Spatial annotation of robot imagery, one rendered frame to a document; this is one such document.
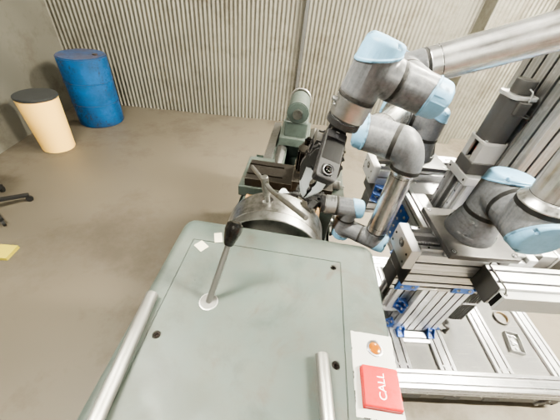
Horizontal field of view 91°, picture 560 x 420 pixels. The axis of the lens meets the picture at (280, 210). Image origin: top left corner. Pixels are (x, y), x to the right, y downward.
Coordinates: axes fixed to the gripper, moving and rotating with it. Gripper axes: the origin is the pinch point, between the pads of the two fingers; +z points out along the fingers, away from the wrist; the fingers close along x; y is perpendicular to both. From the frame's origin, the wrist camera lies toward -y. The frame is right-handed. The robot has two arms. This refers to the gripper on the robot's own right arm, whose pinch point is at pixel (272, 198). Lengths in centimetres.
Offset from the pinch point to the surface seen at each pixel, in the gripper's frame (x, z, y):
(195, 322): 18, 7, -60
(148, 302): 20, 16, -59
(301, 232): 13.1, -11.0, -28.7
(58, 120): -73, 241, 164
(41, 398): -108, 102, -54
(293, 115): 0, -1, 84
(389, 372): 19, -27, -64
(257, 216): 15.4, 1.7, -27.5
